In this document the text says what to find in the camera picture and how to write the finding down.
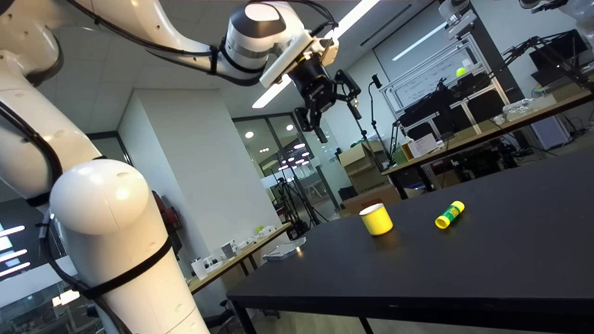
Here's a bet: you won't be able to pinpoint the short ceiling light strip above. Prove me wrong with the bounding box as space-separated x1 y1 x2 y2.
391 21 451 66

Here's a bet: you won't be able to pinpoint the metal shelf rack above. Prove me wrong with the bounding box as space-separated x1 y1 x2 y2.
377 0 527 142

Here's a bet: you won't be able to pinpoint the stacked cardboard boxes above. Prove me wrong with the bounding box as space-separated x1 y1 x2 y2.
338 142 404 218

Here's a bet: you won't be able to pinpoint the black table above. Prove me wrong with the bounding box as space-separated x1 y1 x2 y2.
226 145 594 334

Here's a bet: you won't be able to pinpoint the yellow green cylinder object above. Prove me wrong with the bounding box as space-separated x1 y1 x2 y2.
432 199 468 233

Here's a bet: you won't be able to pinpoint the narrow wooden bench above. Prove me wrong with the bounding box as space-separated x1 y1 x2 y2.
184 222 293 298

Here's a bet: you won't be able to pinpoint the black camera tripod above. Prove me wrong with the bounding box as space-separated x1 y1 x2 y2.
273 175 330 242

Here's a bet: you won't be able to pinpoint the long ceiling light strip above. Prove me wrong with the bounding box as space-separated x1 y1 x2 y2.
248 0 380 112

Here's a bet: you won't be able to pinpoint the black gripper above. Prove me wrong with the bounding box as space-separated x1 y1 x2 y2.
286 53 364 147

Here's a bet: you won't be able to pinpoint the yellow cup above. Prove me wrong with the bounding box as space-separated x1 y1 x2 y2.
358 203 395 238

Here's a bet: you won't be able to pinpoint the beige wrist camera box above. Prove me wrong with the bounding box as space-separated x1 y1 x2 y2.
317 40 341 68

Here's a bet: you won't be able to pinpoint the long wooden desk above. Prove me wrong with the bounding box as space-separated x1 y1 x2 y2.
380 90 594 201

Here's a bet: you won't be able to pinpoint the dark screen with lines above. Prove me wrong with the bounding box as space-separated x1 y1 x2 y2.
0 197 52 283

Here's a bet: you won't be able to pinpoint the black monitor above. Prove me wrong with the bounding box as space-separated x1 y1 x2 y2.
395 86 471 142

